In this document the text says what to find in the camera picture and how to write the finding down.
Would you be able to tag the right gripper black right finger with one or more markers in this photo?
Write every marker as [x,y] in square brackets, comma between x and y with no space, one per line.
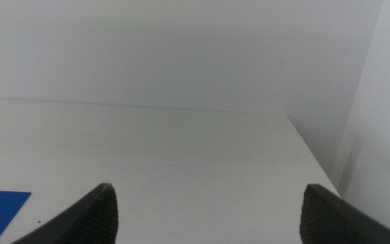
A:
[330,223]

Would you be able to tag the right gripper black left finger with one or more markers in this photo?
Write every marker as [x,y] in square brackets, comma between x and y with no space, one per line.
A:
[93,220]

